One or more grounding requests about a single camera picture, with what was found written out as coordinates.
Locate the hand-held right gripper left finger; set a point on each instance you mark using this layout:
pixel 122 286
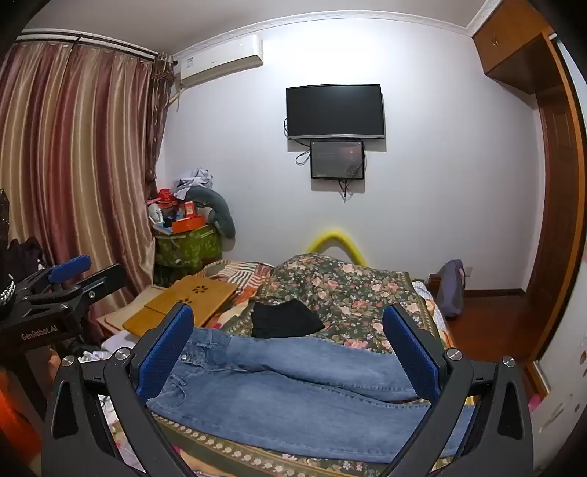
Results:
pixel 167 348

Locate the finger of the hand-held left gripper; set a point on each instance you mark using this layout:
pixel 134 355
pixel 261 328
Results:
pixel 108 278
pixel 69 269

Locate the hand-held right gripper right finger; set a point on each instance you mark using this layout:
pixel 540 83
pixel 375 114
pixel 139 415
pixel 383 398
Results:
pixel 412 353

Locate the blue denim pants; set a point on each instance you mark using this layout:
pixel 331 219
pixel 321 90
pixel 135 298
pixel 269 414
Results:
pixel 298 394

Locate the orange yellow blanket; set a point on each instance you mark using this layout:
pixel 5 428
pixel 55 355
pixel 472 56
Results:
pixel 442 337

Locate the light wooden board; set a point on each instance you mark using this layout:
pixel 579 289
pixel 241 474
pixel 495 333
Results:
pixel 119 316

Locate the wooden laptop table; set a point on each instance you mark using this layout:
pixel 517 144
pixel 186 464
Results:
pixel 183 298

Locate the purple backpack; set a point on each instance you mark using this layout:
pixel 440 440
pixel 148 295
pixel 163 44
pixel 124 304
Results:
pixel 451 289

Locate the floral blanket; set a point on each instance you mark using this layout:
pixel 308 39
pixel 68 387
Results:
pixel 357 293

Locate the green fabric storage box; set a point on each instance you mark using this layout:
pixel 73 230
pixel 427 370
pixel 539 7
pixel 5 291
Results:
pixel 188 247

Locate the orange box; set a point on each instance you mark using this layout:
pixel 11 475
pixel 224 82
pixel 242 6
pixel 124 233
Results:
pixel 188 224

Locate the striped pink curtain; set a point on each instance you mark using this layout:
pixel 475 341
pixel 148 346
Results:
pixel 69 160

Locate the striped orange white cloth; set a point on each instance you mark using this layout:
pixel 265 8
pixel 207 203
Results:
pixel 247 275

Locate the black cloth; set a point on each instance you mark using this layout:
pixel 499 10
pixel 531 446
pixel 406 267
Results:
pixel 284 319

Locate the white crumpled cloth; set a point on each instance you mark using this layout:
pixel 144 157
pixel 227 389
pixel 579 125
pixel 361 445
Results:
pixel 197 179

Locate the grey long pillow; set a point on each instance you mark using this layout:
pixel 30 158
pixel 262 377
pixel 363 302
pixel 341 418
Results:
pixel 220 204

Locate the yellow foam tube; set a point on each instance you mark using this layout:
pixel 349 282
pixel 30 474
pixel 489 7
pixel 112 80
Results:
pixel 330 232

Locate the white cabinet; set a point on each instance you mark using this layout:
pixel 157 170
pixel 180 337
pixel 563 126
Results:
pixel 564 413

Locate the brown patterned curtain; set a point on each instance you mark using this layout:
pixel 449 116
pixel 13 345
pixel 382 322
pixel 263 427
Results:
pixel 158 114

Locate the small black monitor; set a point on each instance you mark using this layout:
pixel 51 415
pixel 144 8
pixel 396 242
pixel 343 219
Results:
pixel 337 160

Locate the wooden door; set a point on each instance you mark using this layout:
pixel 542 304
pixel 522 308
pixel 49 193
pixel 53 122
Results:
pixel 555 183

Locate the white air conditioner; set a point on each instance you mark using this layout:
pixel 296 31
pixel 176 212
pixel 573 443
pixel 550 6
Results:
pixel 220 59

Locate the wooden overhead cabinet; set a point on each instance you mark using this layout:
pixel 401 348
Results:
pixel 509 50

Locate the wooden bed post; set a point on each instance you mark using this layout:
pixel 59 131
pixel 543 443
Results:
pixel 434 284

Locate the black wall television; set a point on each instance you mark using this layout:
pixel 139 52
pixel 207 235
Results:
pixel 334 110

